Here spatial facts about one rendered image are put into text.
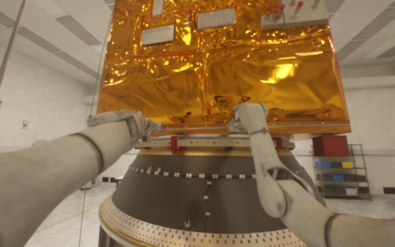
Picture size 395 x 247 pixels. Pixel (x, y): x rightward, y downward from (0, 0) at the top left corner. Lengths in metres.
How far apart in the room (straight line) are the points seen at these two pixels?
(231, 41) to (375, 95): 8.31
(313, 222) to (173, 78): 1.14
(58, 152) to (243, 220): 0.84
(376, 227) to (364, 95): 8.75
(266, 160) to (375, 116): 8.57
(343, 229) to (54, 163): 0.38
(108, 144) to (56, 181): 0.08
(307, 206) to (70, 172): 0.39
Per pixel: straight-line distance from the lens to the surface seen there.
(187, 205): 0.92
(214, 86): 1.13
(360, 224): 0.31
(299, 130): 1.17
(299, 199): 0.39
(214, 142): 0.97
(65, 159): 0.23
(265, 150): 0.46
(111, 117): 0.37
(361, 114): 8.66
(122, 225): 1.13
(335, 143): 1.30
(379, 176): 8.72
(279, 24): 1.45
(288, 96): 1.15
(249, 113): 0.50
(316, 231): 0.35
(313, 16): 1.53
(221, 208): 0.91
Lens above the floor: 1.63
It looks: 11 degrees up
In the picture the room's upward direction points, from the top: straight up
